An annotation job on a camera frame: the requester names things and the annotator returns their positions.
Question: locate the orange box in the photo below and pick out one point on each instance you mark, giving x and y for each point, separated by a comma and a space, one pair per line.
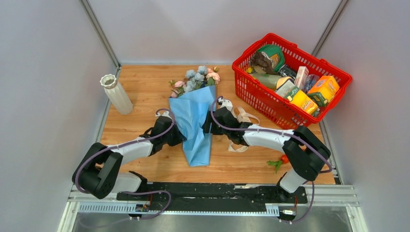
324, 90

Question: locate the green snack bag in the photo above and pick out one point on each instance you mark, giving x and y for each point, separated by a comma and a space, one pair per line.
274, 51

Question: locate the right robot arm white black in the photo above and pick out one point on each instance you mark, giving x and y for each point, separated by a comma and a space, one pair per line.
307, 155

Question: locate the white ribbed vase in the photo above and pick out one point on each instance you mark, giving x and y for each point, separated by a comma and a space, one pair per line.
116, 94

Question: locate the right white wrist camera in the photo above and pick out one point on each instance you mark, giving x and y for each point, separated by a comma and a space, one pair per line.
222, 102

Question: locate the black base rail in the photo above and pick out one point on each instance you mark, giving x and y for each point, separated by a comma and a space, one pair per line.
207, 199

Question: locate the brown crumpled bag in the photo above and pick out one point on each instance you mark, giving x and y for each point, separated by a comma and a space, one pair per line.
262, 63

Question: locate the dark foil packet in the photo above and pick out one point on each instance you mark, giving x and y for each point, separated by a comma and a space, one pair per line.
287, 71

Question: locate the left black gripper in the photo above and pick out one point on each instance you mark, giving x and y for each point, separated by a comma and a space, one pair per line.
179, 137

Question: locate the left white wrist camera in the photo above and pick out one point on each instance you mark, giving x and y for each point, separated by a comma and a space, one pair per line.
164, 112

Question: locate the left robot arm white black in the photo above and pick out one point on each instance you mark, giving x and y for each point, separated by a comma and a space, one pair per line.
98, 172

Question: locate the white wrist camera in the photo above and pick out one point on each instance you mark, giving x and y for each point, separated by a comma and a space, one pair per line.
222, 102
164, 112

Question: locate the toy carrot with leaves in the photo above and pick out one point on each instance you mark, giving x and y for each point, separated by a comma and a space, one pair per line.
277, 163

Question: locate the yellow green box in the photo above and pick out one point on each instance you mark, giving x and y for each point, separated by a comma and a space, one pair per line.
298, 98

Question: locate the red shopping basket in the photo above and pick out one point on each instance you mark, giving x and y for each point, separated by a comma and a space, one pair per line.
289, 86

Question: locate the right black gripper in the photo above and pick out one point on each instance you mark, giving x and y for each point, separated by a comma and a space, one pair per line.
207, 125

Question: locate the olive green bottle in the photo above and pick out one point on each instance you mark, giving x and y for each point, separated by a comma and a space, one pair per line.
271, 81

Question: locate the clear plastic bottle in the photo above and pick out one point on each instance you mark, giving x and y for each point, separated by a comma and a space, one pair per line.
311, 80

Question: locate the pink white box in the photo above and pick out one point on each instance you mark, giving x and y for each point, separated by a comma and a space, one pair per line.
301, 77

